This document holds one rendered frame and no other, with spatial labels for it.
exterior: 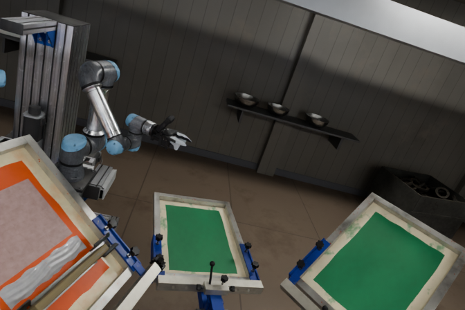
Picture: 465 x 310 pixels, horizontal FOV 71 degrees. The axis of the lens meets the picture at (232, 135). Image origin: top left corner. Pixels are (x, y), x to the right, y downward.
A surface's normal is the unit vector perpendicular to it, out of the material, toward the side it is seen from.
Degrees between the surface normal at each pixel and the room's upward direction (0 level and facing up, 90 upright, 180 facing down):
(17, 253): 32
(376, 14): 90
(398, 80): 90
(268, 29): 90
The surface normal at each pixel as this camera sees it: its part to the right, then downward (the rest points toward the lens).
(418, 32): 0.06, 0.36
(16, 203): 0.73, -0.56
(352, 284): -0.12, -0.74
